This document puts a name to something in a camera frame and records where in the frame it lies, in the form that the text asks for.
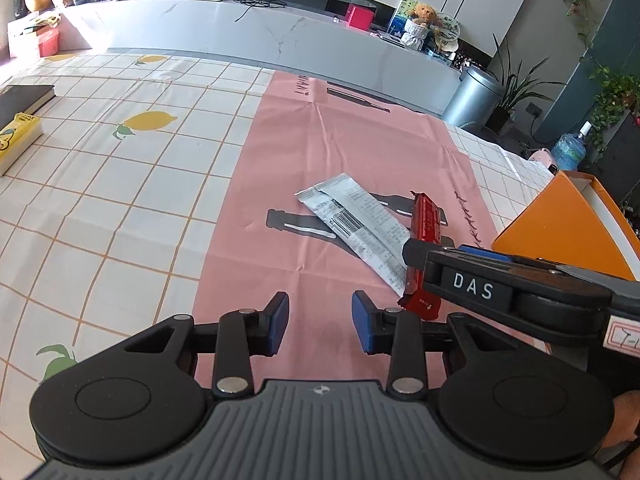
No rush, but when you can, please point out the hanging vine plant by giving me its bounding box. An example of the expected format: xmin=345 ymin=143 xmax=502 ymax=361
xmin=552 ymin=0 xmax=601 ymax=62

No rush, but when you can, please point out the slim red snack bar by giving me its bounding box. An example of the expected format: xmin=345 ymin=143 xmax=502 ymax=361
xmin=396 ymin=191 xmax=447 ymax=320

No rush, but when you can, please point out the pink printed mat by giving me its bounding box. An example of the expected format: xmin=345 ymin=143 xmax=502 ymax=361
xmin=192 ymin=70 xmax=552 ymax=396

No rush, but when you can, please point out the bushy green plant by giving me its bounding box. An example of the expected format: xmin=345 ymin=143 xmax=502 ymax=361
xmin=589 ymin=66 xmax=640 ymax=162

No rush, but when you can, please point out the teddy bear in white basket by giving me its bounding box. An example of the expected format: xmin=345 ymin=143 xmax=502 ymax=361
xmin=404 ymin=4 xmax=437 ymax=51

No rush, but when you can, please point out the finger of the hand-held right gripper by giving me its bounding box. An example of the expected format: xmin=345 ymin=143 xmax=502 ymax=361
xmin=456 ymin=243 xmax=514 ymax=264
xmin=402 ymin=237 xmax=444 ymax=274

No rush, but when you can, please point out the white cardboard box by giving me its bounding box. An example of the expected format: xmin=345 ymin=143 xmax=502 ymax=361
xmin=7 ymin=12 xmax=61 ymax=59

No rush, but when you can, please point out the large blue water bottle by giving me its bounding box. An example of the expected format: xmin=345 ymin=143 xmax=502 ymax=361
xmin=551 ymin=121 xmax=594 ymax=172

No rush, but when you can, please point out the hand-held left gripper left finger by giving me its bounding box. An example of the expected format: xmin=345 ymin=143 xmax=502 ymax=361
xmin=122 ymin=291 xmax=291 ymax=395

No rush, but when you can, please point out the grey metal trash bin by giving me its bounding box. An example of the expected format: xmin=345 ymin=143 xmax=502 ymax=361
xmin=442 ymin=67 xmax=506 ymax=129

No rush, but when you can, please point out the small pink appliance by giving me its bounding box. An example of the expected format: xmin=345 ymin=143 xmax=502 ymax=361
xmin=528 ymin=147 xmax=559 ymax=174

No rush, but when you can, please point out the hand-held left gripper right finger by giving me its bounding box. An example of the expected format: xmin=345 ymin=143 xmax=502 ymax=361
xmin=351 ymin=289 xmax=549 ymax=395

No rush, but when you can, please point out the decorated round hand fan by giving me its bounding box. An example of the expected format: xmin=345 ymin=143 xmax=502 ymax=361
xmin=432 ymin=14 xmax=461 ymax=56

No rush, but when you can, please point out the person's right forearm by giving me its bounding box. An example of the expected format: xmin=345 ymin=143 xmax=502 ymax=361
xmin=612 ymin=389 xmax=640 ymax=467

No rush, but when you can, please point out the magenta box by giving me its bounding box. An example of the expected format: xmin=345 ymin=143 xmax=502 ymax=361
xmin=346 ymin=4 xmax=377 ymax=31

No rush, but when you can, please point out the silver printed snack packet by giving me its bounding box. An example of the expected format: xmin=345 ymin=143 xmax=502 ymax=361
xmin=295 ymin=172 xmax=412 ymax=299

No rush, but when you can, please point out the black book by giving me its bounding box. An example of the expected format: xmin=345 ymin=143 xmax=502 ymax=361
xmin=0 ymin=84 xmax=56 ymax=132

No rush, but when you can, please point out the orange cardboard box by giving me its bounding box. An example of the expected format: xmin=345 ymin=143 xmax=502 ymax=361
xmin=491 ymin=170 xmax=640 ymax=282

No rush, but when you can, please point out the yellow rectangular box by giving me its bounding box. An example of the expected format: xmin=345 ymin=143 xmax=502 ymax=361
xmin=0 ymin=112 xmax=44 ymax=177

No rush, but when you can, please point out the white marble cabinet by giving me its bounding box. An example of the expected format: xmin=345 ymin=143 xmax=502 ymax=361
xmin=59 ymin=0 xmax=462 ymax=117

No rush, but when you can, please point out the blue picture card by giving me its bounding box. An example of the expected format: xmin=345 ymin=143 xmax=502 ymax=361
xmin=389 ymin=0 xmax=416 ymax=36

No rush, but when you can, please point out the small red box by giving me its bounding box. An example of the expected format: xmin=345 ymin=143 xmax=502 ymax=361
xmin=37 ymin=29 xmax=61 ymax=57

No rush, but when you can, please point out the long-leaved potted plant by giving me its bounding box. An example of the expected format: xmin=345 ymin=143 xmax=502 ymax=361
xmin=484 ymin=34 xmax=567 ymax=137

